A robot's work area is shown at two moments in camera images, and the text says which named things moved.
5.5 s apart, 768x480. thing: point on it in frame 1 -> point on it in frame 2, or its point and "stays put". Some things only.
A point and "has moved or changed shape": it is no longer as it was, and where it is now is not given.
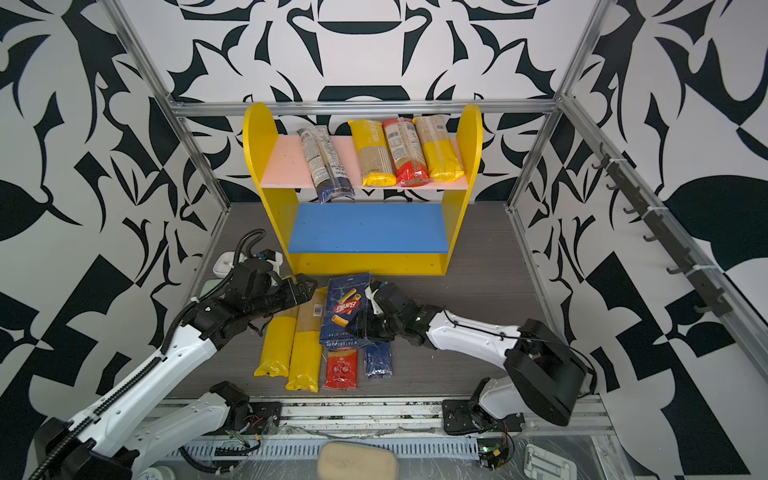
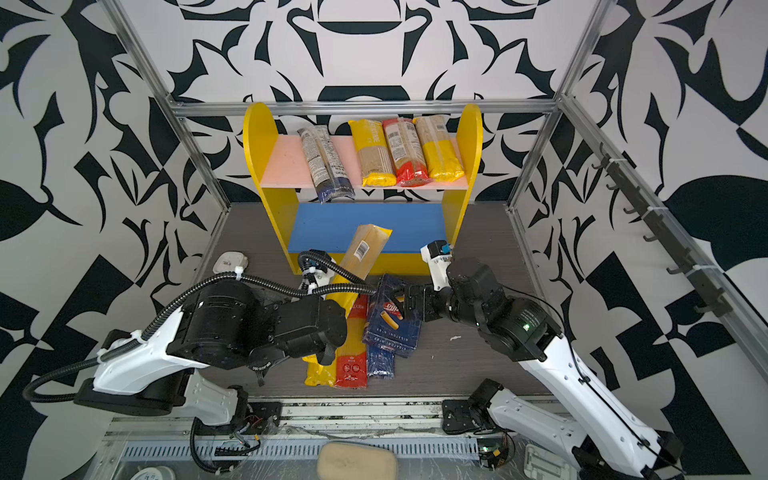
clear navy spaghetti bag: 327,172 stays put
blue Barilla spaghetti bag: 378,359 stays put
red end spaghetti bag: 407,153 stays put
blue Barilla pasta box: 339,324 has moved or changed shape
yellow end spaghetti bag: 439,148 stays put
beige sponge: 356,461 stays put
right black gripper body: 382,326 -> 450,304
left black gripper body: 276,297 -> 331,305
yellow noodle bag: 376,163 stays put
